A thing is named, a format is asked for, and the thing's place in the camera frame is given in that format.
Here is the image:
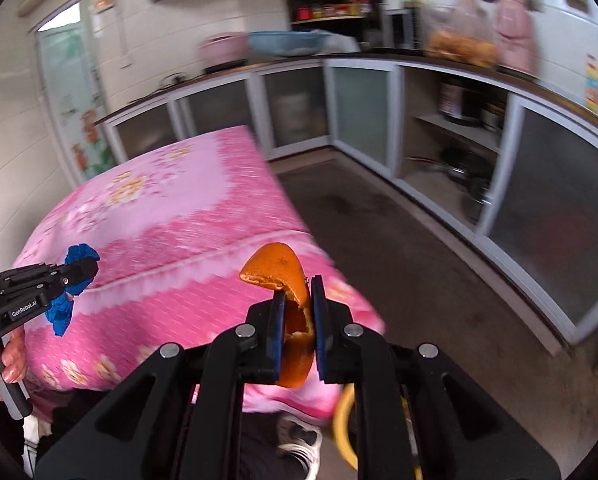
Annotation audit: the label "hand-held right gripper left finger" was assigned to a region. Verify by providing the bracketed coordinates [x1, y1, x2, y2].
[33, 291, 287, 480]

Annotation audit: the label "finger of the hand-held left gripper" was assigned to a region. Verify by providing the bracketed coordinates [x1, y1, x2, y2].
[0, 258, 101, 311]

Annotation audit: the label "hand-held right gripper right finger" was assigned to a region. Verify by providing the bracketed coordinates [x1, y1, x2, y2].
[311, 275, 564, 480]

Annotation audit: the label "blue paper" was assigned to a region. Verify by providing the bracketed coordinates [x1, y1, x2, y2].
[46, 243, 101, 337]

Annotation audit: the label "orange peel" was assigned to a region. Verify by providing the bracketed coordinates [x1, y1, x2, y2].
[238, 242, 315, 389]

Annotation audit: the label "person's left hand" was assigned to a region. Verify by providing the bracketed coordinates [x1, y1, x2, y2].
[0, 327, 28, 403]

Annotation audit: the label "white shoe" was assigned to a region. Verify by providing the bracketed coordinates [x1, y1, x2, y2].
[276, 415, 324, 478]

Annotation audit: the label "pink floral tablecloth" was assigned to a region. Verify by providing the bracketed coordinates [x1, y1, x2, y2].
[12, 126, 387, 418]

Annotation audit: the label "door with floral film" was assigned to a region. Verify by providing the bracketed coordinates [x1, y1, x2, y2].
[34, 2, 115, 181]

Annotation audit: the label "frying pan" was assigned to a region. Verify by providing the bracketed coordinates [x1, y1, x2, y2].
[404, 147, 480, 181]

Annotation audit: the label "white kitchen counter cabinets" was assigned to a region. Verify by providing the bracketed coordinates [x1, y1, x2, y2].
[94, 52, 598, 346]

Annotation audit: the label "pink basin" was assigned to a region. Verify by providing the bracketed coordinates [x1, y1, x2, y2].
[199, 34, 250, 68]

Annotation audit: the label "blue basin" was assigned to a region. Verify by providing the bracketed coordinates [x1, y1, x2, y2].
[247, 30, 335, 58]

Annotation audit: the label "plastic bag of oranges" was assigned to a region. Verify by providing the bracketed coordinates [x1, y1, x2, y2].
[423, 0, 500, 68]

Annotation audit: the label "dark spice shelf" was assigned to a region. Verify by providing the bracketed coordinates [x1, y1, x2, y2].
[278, 0, 386, 43]

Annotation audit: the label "pink hanging cloth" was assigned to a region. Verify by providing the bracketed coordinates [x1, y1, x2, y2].
[494, 0, 540, 73]

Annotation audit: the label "colourful wall chart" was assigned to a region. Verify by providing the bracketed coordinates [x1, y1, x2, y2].
[585, 52, 598, 113]

